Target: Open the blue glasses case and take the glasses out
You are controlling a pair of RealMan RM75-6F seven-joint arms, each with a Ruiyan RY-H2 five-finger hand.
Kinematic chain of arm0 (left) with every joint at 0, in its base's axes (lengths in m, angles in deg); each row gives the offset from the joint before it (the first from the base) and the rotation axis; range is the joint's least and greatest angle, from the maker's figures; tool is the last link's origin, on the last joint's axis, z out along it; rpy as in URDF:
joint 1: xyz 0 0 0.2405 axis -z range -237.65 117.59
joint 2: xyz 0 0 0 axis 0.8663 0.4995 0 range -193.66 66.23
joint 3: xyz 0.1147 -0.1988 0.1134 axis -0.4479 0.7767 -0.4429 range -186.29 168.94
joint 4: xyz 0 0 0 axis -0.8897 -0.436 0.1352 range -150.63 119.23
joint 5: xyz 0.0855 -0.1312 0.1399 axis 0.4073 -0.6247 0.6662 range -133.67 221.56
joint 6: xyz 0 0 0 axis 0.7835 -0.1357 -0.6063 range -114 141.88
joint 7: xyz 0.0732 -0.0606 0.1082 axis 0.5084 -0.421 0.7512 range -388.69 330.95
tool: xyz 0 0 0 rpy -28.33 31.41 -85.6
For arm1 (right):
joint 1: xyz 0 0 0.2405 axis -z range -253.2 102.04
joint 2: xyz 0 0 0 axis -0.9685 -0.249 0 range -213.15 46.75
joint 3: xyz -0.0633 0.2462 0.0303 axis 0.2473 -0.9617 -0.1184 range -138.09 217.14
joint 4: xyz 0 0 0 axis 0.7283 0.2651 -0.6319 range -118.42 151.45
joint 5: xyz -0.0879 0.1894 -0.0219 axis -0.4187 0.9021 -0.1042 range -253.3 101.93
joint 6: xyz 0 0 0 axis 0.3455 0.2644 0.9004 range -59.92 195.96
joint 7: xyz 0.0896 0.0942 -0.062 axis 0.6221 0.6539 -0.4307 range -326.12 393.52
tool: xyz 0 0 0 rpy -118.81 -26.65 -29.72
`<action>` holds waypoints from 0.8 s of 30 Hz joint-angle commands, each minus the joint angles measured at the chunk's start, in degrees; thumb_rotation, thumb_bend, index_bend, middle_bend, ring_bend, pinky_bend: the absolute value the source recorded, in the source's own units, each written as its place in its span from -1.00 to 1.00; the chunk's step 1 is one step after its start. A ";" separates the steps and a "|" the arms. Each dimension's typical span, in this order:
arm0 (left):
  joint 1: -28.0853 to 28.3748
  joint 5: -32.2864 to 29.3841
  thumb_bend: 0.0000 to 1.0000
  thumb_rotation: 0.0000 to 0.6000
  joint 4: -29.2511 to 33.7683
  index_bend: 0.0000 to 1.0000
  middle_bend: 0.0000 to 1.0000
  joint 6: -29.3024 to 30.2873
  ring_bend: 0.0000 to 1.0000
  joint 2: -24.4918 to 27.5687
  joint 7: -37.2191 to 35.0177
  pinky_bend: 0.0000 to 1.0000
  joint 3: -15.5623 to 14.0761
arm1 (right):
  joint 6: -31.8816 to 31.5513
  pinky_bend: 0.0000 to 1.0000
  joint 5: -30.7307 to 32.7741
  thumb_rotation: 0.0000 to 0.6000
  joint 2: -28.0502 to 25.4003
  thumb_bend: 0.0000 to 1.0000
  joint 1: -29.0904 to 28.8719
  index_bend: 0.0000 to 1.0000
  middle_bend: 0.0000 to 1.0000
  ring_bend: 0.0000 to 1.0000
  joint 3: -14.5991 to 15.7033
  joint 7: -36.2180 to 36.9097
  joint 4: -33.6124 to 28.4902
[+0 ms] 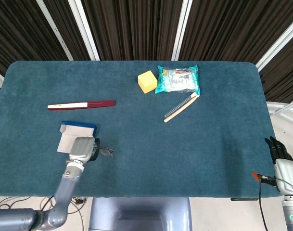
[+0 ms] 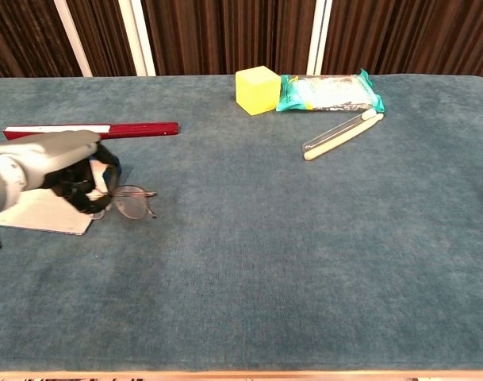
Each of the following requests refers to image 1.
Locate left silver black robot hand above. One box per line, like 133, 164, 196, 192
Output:
68, 136, 101, 162

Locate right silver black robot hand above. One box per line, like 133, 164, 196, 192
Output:
264, 136, 293, 195

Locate blue box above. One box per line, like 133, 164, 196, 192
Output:
56, 120, 98, 154

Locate wire-rimmed eyeglasses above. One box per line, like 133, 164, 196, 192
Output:
98, 144, 115, 158

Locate dark red white slim box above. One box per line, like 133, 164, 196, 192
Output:
47, 100, 116, 111

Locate teal carpet table cloth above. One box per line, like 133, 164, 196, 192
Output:
0, 60, 280, 198

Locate grey-blue robot torso base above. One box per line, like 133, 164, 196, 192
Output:
88, 197, 192, 231

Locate yellow foam cube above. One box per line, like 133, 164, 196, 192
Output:
137, 70, 158, 93

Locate clear glass test tube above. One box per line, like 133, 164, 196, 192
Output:
163, 93, 196, 118

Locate light wooden stick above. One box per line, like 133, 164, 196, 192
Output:
164, 93, 200, 123

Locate teal clear plastic packet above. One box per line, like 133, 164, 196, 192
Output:
154, 64, 201, 95

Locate dark brown pleated curtain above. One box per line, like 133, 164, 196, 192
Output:
0, 0, 293, 103

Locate black cable with orange tip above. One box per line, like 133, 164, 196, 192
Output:
251, 171, 278, 231

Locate black table edge bracket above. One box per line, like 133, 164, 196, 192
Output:
230, 197, 259, 202

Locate black yellow plug cable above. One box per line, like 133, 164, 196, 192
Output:
66, 196, 86, 231

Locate white metal rack frame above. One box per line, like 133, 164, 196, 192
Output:
266, 100, 293, 121

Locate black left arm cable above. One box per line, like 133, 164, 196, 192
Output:
39, 195, 55, 212

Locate grey floor cable bundle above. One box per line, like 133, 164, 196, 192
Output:
0, 196, 31, 210

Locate wide white frame post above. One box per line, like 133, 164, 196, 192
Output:
255, 14, 293, 72
171, 0, 193, 61
67, 0, 101, 61

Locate thin white frame post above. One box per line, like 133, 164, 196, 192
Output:
36, 0, 74, 61

